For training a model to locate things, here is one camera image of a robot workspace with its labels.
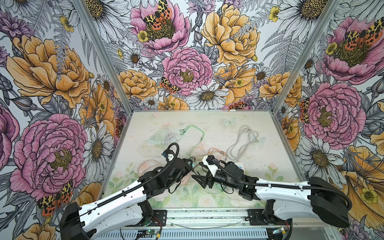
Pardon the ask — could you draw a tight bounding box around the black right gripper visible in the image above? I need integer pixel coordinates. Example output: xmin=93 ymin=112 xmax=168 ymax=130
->
xmin=191 ymin=162 xmax=239 ymax=190

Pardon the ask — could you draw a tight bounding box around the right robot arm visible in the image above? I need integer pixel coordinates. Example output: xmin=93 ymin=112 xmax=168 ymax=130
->
xmin=192 ymin=156 xmax=353 ymax=228

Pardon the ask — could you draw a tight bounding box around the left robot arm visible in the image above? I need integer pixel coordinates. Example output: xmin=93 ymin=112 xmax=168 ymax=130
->
xmin=59 ymin=143 xmax=193 ymax=240

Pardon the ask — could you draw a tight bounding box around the white blue power strip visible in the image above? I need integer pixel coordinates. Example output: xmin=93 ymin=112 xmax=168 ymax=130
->
xmin=235 ymin=162 xmax=245 ymax=170

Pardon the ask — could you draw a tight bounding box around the pink USB cable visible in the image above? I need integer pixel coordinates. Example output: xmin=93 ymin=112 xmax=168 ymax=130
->
xmin=188 ymin=145 xmax=228 ymax=161

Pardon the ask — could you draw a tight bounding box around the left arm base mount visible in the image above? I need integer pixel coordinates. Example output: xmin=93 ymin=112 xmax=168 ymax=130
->
xmin=135 ymin=210 xmax=168 ymax=227

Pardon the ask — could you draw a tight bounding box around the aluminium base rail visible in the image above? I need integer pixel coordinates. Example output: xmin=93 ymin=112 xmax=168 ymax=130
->
xmin=79 ymin=206 xmax=334 ymax=230

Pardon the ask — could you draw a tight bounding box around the lilac USB cable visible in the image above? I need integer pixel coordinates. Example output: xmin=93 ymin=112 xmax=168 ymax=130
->
xmin=160 ymin=131 xmax=178 ymax=146

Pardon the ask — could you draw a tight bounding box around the green USB cable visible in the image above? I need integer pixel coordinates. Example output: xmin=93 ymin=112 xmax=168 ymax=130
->
xmin=179 ymin=124 xmax=206 ymax=142

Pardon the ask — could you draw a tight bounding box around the white power strip cord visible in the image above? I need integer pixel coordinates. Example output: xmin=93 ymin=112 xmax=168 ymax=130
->
xmin=226 ymin=124 xmax=259 ymax=161

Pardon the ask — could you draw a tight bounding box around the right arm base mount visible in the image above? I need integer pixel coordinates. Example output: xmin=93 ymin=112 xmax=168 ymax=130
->
xmin=246 ymin=209 xmax=287 ymax=226

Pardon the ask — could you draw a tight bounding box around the aluminium corner post left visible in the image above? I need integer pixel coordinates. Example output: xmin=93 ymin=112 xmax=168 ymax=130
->
xmin=74 ymin=1 xmax=133 ymax=117

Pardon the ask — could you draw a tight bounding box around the aluminium corner post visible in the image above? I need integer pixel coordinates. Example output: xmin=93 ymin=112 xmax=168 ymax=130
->
xmin=74 ymin=1 xmax=133 ymax=117
xmin=272 ymin=0 xmax=341 ymax=114

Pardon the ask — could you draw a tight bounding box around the aluminium corner post right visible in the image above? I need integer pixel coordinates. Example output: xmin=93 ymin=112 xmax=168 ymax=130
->
xmin=272 ymin=0 xmax=341 ymax=114

